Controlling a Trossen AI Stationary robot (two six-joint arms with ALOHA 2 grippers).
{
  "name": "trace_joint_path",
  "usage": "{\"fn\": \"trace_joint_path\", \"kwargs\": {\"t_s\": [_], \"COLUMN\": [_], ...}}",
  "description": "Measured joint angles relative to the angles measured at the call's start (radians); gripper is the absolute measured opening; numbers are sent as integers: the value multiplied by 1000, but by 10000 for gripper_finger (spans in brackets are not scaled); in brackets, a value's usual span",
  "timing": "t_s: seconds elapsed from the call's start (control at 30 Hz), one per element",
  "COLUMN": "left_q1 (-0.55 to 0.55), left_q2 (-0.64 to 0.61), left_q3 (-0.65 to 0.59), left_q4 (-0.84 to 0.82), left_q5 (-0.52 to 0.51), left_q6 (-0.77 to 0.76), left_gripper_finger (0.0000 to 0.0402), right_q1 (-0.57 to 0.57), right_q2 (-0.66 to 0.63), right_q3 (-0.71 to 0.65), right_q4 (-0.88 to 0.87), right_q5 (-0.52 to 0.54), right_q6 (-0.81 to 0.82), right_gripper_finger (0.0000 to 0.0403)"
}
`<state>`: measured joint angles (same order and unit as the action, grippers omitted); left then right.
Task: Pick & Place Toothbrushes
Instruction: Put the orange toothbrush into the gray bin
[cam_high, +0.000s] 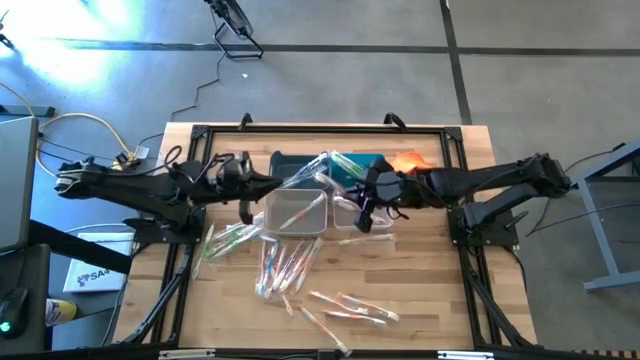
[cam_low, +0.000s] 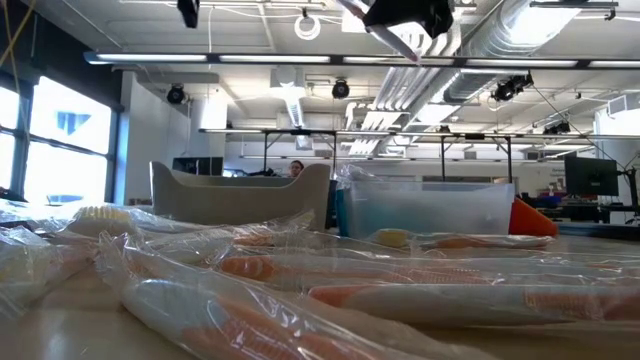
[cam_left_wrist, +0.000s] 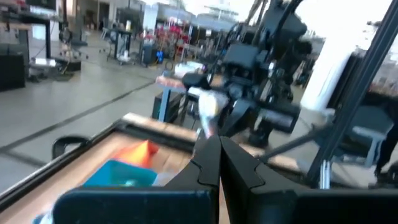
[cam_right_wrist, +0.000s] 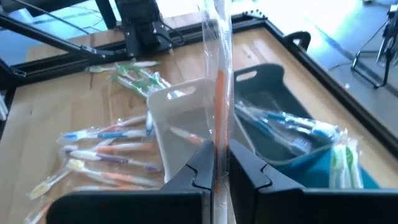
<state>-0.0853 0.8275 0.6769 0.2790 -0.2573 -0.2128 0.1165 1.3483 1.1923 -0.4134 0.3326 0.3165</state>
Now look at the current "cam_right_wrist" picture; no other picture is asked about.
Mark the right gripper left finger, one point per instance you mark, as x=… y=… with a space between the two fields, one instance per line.
x=124 y=208

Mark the slate grey plastic bin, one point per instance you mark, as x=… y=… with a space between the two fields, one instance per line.
x=273 y=90

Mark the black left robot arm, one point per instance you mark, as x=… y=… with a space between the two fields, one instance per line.
x=140 y=25

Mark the blue toothbrush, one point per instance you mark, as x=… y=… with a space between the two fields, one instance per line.
x=280 y=137
x=109 y=135
x=149 y=124
x=264 y=119
x=311 y=126

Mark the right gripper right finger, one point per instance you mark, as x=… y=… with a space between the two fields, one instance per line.
x=311 y=208

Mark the beige plastic bin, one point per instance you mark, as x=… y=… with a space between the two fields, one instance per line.
x=180 y=105

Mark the teal plastic bin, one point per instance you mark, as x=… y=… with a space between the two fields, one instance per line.
x=311 y=174

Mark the black floor fan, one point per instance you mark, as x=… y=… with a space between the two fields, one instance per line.
x=382 y=53

